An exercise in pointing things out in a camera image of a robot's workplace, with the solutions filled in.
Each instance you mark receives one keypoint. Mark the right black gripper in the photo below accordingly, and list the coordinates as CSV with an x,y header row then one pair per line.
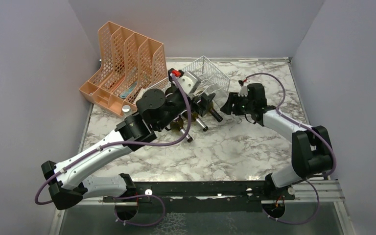
x,y
227,107

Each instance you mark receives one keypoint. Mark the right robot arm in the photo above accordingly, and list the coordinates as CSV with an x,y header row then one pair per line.
x,y
309,152

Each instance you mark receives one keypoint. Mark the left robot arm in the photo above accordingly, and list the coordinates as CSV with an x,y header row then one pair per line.
x,y
71,181

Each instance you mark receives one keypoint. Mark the white wire wine rack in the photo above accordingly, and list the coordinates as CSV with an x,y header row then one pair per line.
x,y
213,80

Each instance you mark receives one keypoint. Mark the black metal base rail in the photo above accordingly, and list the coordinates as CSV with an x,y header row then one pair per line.
x,y
210,196

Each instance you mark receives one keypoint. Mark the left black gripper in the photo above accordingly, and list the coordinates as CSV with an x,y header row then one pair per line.
x,y
201,108

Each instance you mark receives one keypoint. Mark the clear glass bottle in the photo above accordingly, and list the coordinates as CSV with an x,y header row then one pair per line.
x,y
127,110
230,119

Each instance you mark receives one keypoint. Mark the orange plastic file organizer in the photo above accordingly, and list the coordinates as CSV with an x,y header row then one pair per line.
x,y
130,63

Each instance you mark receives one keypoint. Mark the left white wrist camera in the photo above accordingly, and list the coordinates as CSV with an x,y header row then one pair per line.
x,y
189,81

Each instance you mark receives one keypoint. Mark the green wine bottle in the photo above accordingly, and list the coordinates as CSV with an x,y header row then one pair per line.
x,y
195,118
211,110
178,125

